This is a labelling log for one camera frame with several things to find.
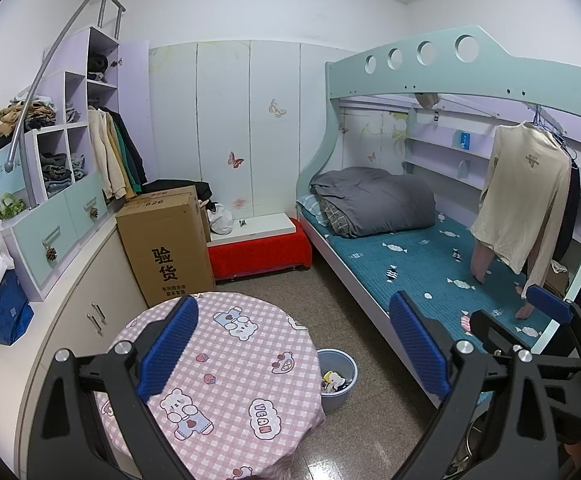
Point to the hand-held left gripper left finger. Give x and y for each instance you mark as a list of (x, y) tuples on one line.
[(168, 347)]

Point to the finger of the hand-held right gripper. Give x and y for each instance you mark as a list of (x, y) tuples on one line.
[(485, 330), (548, 301)]

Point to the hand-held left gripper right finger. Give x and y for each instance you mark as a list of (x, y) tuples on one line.
[(418, 342)]

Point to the pile of wrappers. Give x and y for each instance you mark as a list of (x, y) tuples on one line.
[(335, 380)]

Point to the blue plastic bucket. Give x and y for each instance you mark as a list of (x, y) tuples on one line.
[(338, 400)]

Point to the teal candy-print bed sheet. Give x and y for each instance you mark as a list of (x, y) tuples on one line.
[(410, 265)]

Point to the pink checked tablecloth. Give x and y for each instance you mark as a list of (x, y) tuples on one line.
[(250, 360)]

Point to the black hanging garment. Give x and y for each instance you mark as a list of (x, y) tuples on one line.
[(568, 210)]

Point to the large cardboard box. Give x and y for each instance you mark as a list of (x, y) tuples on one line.
[(165, 245)]

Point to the white curved low cabinet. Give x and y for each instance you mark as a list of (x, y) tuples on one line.
[(70, 285)]

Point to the beige hanging sweater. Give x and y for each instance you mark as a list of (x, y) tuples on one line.
[(525, 185)]

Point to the red covered bench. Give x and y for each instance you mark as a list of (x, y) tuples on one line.
[(260, 257)]

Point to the white plastic bag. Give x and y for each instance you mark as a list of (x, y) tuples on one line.
[(220, 220)]

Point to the grey duvet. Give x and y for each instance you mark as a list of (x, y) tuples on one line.
[(380, 200)]

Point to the white board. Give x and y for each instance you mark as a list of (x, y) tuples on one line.
[(265, 227)]

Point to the black cloth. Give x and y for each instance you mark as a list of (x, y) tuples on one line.
[(180, 187)]

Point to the lilac stepped shelf cabinet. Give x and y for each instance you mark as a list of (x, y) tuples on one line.
[(30, 255)]

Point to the blue shopping bag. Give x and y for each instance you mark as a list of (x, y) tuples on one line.
[(0, 310)]

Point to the teal checked pillow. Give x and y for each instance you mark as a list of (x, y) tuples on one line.
[(310, 207)]

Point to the yellow hanging garment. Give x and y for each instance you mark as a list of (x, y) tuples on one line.
[(124, 175)]

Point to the teal hanging garment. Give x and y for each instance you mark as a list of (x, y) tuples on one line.
[(134, 170)]

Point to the small blue box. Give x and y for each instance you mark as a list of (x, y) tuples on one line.
[(465, 140)]

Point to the blue clothes hanger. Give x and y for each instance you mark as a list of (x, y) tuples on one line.
[(535, 119)]

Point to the lilac bed shelf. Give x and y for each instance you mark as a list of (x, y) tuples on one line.
[(435, 147)]

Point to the pink butterfly sticker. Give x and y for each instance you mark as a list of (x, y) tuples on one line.
[(235, 160)]

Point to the grey folded clothes pile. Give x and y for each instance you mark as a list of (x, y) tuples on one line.
[(78, 167)]

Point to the dark folded clothes pile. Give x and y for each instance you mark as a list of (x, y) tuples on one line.
[(55, 172)]

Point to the green plant ornament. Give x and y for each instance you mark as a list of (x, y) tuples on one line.
[(11, 207)]

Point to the black hanging coat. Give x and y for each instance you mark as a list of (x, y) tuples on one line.
[(133, 140)]

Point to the beige cloth bundle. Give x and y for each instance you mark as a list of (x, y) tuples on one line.
[(426, 100)]

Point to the white wardrobe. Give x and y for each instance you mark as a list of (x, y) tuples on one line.
[(220, 110)]

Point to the small grey folded clothes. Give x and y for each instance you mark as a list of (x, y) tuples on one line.
[(71, 112)]

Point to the mint green bunk bed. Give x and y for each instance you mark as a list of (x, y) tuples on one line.
[(420, 77)]

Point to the cream butterfly sticker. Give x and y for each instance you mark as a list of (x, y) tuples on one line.
[(277, 108)]

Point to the khaki folded clothes pile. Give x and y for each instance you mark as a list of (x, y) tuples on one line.
[(20, 117)]

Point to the grey curved handrail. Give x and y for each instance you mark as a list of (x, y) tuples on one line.
[(35, 90)]

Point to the black folded clothes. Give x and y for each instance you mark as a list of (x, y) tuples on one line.
[(98, 65)]

